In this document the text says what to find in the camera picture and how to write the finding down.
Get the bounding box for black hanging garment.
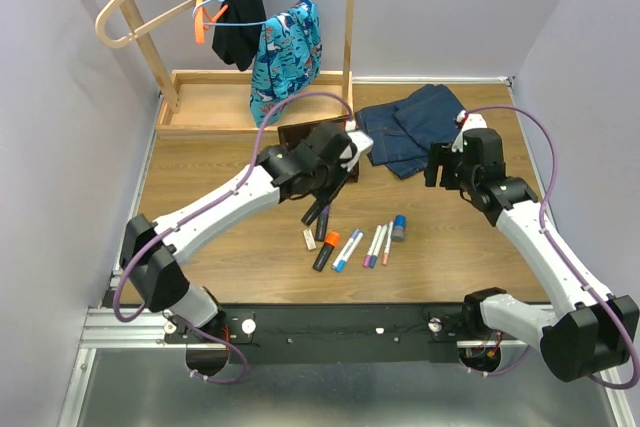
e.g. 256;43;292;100
212;0;266;71

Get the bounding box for white marker salmon cap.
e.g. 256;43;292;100
382;221;394;266

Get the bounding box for aluminium frame rail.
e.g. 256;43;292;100
60;304;635;426

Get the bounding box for folded blue jeans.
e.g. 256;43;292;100
356;84;463;180

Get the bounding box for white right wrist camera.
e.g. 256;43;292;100
451;110;487;153

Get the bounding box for white marker blue cap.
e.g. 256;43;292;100
335;229;364;272

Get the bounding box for black highlighter orange cap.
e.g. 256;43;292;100
312;231;340;272

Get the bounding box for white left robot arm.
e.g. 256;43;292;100
121;121;373;342

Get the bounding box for white eraser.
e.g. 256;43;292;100
303;229;316;251

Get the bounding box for dark wooden desk organizer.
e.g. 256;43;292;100
278;116;349;192

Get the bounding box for white marker magenta cap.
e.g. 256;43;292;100
362;224;384;268

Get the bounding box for black highlighter purple cap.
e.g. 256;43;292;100
314;205;330;242

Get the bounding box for white marker teal cap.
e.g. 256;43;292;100
369;224;388;268

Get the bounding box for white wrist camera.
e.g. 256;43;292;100
339;120;374;172
451;110;487;153

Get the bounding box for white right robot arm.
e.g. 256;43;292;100
424;128;639;382

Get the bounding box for wooden clothes rack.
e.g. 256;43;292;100
89;0;359;134

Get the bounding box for white marker lavender cap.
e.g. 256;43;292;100
332;229;362;271

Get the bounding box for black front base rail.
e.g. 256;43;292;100
164;302;521;366

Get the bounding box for blue patterned shorts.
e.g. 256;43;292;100
249;0;323;125

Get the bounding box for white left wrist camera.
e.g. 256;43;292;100
339;120;374;172

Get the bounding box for grey blue glue stick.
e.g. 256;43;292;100
391;215;407;242

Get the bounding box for black highlighter green cap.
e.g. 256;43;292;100
301;182;345;226

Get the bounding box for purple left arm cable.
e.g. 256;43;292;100
113;91;357;384

